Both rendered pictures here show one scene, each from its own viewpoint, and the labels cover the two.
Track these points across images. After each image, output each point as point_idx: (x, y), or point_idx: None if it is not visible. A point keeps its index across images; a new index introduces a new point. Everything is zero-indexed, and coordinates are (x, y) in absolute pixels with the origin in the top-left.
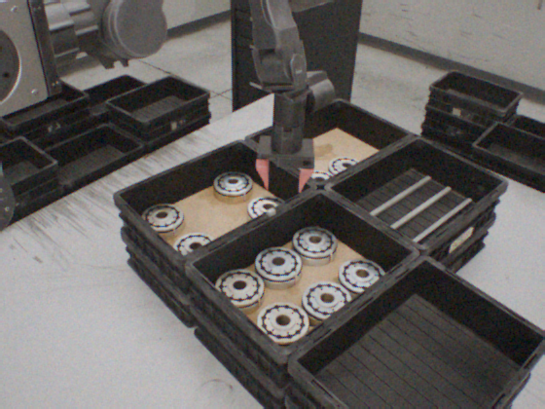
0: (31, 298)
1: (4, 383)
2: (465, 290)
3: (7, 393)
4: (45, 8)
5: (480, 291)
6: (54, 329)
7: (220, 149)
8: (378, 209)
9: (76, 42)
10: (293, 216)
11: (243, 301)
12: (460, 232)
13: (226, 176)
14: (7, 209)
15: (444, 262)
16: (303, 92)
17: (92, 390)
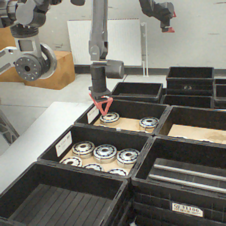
0: (70, 124)
1: (32, 137)
2: None
3: (29, 139)
4: (2, 2)
5: (111, 207)
6: (60, 134)
7: (154, 104)
8: (181, 170)
9: (6, 14)
10: (130, 139)
11: (75, 151)
12: (185, 203)
13: (151, 118)
14: (36, 73)
15: (165, 211)
16: (101, 65)
17: (39, 154)
